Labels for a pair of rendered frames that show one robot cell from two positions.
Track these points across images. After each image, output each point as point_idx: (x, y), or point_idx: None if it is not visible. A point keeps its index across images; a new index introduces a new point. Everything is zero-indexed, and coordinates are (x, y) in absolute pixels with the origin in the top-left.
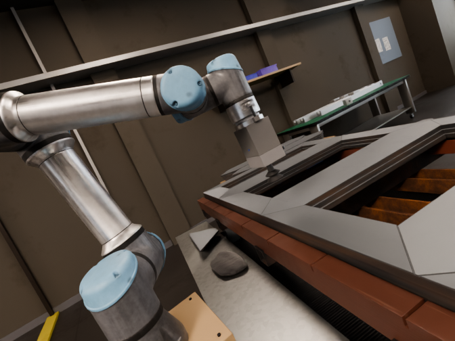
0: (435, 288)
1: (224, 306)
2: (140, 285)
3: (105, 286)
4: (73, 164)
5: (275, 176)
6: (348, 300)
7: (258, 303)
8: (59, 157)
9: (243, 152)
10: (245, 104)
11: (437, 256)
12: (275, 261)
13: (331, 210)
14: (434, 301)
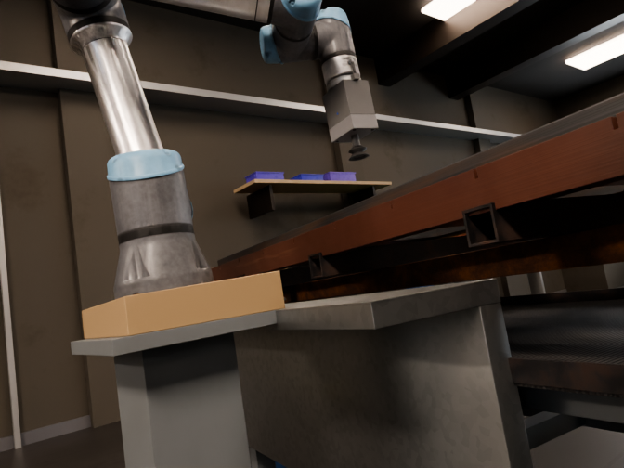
0: (502, 149)
1: None
2: (184, 184)
3: (153, 155)
4: (127, 58)
5: (360, 151)
6: (426, 209)
7: (303, 303)
8: (116, 43)
9: (328, 123)
10: (346, 60)
11: None
12: (332, 274)
13: (413, 243)
14: None
